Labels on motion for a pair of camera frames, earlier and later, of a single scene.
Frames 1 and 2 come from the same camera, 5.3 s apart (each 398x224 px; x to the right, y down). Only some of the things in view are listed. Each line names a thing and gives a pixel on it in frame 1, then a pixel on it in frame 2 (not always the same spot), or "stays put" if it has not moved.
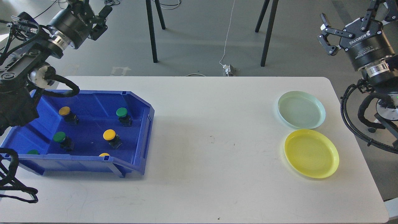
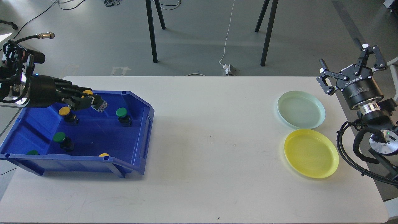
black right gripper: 369,45 → 359,88
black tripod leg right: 273,10 stays put
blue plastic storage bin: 90,131 stays put
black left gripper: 76,20 → 42,91
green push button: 65,142 stays put
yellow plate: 312,153 stays put
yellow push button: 114,139 → 88,91
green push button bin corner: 33,151 stays put
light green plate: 301,109 stays put
